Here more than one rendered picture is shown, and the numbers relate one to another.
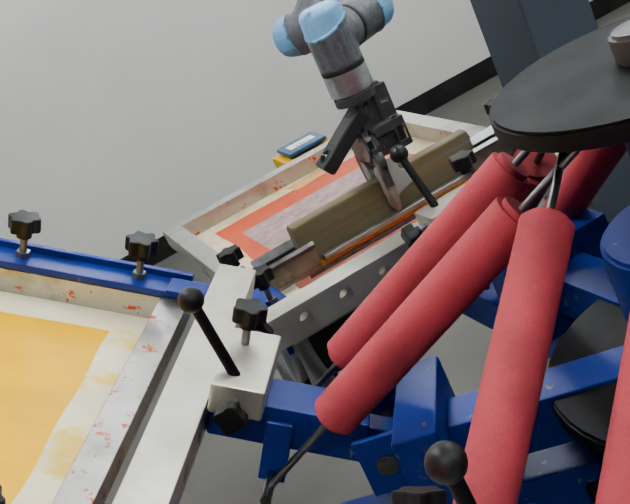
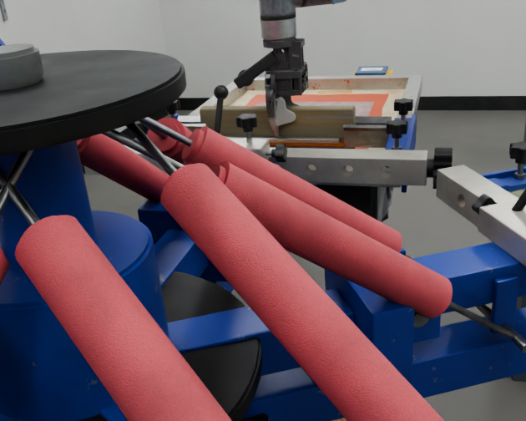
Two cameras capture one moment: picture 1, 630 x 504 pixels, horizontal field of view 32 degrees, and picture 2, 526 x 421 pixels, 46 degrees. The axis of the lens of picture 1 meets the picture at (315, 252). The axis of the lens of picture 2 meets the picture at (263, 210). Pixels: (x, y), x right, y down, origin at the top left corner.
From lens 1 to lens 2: 1.05 m
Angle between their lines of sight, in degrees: 30
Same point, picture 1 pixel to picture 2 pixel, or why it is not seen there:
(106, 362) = not seen: outside the picture
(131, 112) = (433, 14)
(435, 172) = (316, 125)
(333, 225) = (228, 122)
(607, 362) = not seen: hidden behind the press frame
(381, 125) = (281, 71)
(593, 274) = (168, 250)
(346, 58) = (272, 10)
